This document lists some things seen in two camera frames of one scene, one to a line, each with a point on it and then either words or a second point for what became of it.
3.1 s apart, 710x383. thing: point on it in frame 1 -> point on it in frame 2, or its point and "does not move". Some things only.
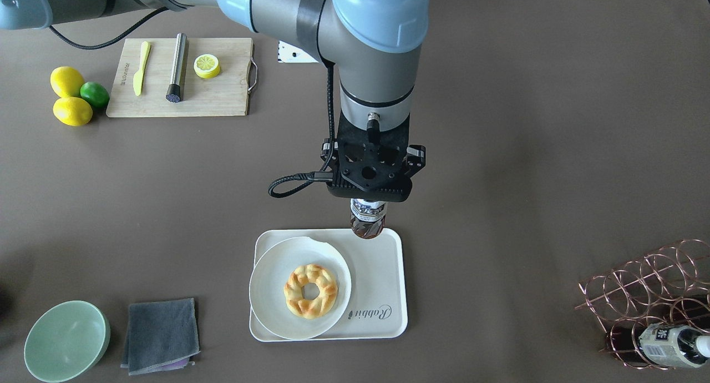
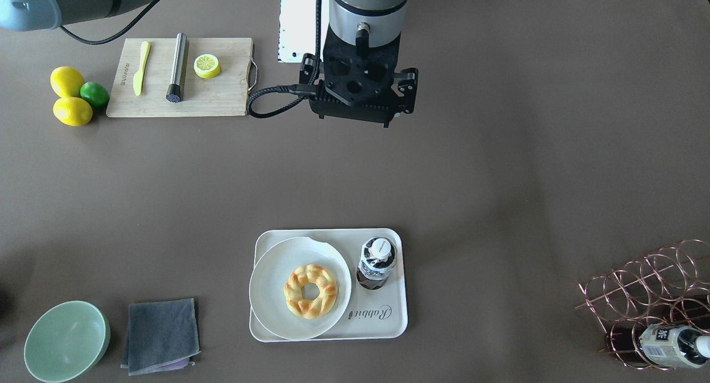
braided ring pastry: [314, 273] does not move
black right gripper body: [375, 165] -> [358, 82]
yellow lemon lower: [72, 111] does not move
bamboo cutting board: [226, 94] does not move
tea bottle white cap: [367, 217] -> [381, 248]
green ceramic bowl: [65, 339] does not move
